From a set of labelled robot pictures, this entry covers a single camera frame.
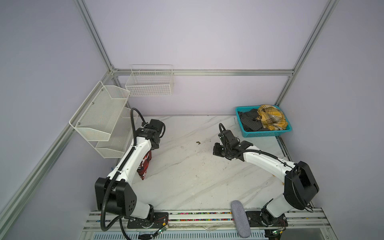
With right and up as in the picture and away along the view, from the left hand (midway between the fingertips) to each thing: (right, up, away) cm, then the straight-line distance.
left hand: (145, 147), depth 80 cm
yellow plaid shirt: (+82, +18, +25) cm, 87 cm away
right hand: (+37, -3, +7) cm, 38 cm away
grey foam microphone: (+50, -34, -8) cm, 61 cm away
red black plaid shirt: (+1, -10, -7) cm, 12 cm away
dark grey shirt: (+67, +15, +26) cm, 73 cm away
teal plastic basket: (+73, +7, +22) cm, 76 cm away
